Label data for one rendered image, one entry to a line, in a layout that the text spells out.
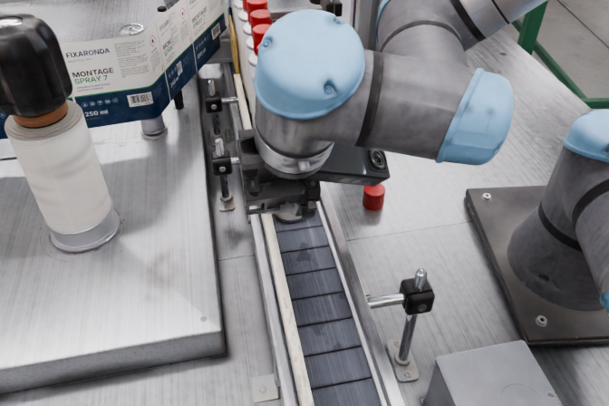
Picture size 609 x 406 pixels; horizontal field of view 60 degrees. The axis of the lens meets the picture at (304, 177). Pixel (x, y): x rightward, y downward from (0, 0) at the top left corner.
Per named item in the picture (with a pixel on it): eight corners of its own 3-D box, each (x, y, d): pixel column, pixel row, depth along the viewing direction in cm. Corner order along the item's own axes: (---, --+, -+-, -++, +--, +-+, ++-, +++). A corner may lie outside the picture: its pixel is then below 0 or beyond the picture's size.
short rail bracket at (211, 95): (208, 133, 99) (200, 76, 91) (242, 129, 99) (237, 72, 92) (210, 143, 96) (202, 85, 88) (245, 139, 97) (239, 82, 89)
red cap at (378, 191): (387, 207, 83) (390, 191, 81) (369, 213, 82) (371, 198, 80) (376, 193, 86) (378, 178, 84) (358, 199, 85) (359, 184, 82)
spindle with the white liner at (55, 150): (56, 210, 75) (-29, 8, 56) (121, 202, 77) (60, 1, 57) (46, 257, 69) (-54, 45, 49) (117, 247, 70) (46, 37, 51)
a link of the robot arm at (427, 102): (499, 34, 45) (372, 11, 44) (531, 111, 36) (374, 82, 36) (466, 111, 50) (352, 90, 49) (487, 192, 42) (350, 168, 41)
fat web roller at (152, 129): (140, 126, 92) (116, 23, 79) (168, 122, 92) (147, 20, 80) (140, 141, 88) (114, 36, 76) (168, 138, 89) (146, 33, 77)
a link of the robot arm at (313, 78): (372, 110, 35) (244, 86, 34) (343, 169, 45) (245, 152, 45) (383, 12, 37) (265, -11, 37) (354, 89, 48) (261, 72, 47)
